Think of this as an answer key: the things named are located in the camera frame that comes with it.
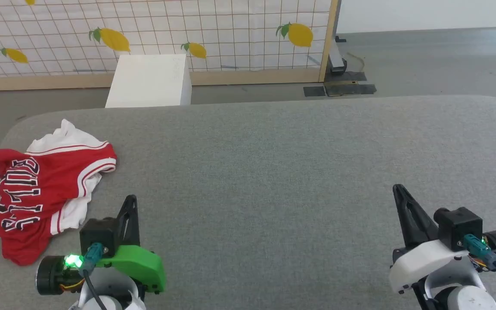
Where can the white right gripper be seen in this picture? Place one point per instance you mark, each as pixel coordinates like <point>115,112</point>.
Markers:
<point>420,262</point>

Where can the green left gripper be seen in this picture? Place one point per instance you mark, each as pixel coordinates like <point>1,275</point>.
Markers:
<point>144,267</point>

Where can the red and white basketball jersey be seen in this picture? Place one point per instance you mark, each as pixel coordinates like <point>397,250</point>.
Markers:
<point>37,193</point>

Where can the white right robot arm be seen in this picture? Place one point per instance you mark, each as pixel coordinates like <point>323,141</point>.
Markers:
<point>463,299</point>

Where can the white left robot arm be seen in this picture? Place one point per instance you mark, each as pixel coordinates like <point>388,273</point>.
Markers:
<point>110,297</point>

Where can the grey fabric sofa seat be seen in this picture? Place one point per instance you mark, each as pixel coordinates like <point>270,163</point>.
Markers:
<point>274,181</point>

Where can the white rectangular box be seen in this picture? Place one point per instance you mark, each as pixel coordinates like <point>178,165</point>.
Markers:
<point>149,82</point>

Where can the large black floor plate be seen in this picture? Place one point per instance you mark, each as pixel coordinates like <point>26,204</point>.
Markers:
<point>351,88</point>

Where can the grey metal partition stand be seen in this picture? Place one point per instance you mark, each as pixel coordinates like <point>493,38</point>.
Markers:
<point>337,64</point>

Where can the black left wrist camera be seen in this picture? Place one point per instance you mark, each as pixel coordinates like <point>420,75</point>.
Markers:
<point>99,234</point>

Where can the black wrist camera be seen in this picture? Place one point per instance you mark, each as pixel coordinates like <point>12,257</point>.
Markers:
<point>99,234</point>
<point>459,226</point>

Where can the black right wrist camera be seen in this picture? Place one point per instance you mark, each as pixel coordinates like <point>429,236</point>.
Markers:
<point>459,226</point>

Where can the wooden partition frame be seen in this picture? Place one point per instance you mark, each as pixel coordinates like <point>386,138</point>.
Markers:
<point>230,77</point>

